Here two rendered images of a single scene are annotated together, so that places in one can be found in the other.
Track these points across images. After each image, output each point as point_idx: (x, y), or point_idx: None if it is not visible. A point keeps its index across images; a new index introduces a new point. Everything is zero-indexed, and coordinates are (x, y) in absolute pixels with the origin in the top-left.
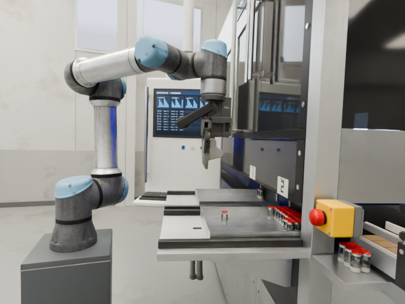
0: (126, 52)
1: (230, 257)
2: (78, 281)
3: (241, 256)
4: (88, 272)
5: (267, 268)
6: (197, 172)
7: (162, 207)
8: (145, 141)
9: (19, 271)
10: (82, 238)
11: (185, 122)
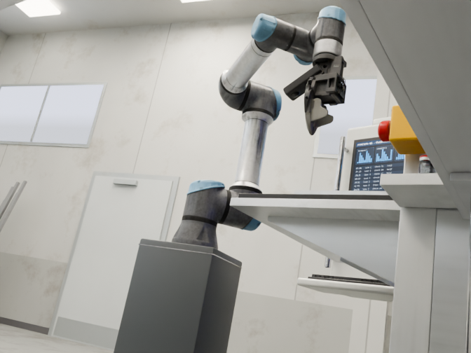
0: (251, 39)
1: (301, 204)
2: (180, 269)
3: (314, 203)
4: (190, 262)
5: (372, 253)
6: None
7: (334, 288)
8: None
9: (138, 244)
10: (198, 236)
11: (291, 86)
